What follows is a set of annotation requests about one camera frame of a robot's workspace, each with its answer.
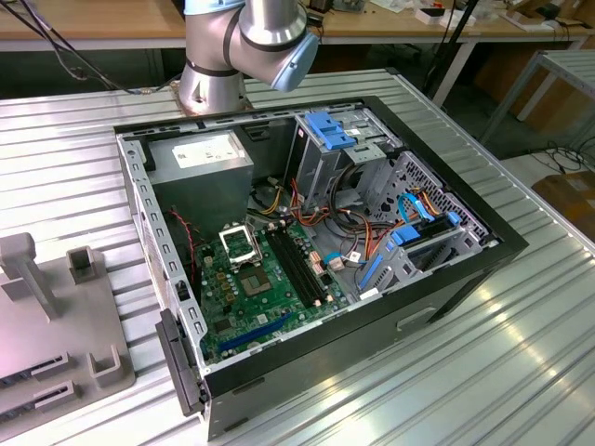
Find metal socket cover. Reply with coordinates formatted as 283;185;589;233
217;225;264;273

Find CPU socket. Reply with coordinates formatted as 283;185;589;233
236;264;273;298

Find black RAM slot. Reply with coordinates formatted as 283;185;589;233
278;226;329;303
267;228;313;308

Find green motherboard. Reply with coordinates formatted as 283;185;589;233
192;217;354;366

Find blue drive latch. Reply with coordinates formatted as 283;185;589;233
304;110;357;152

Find grey power supply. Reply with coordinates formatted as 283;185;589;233
144;129;256;243

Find hard disk in blue carrier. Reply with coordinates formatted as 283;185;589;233
390;211;464;247

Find grey metal disk bay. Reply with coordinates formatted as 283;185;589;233
357;222;489;298

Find blue expansion slot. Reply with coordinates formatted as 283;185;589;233
217;311;296;354

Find black PC case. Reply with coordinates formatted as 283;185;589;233
112;95;530;442

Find white box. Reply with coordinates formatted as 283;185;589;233
415;7;478;28

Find grey parts rack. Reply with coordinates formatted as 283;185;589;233
0;231;138;419

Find wooden desk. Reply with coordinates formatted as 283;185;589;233
0;0;595;52

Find brown cardboard box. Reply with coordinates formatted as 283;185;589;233
532;170;595;229
473;46;595;136

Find metal slat side table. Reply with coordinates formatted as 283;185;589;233
481;48;595;150

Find orange yellow wire bundle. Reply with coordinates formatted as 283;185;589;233
290;178;334;229

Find yellow wires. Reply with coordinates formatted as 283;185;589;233
253;185;284;217

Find black wire bundle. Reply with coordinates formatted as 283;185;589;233
324;162;373;233

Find white connector blue wire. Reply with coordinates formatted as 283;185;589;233
323;249;362;271

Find orange red wire bundle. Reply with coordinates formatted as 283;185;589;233
343;216;396;261

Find blue plastic rail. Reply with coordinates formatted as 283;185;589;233
356;253;385;294

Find red black twisted wire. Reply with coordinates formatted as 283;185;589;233
166;208;196;280

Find hanging cable bundle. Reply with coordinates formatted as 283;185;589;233
0;0;185;97

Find black floor cables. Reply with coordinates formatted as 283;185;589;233
529;146;587;176

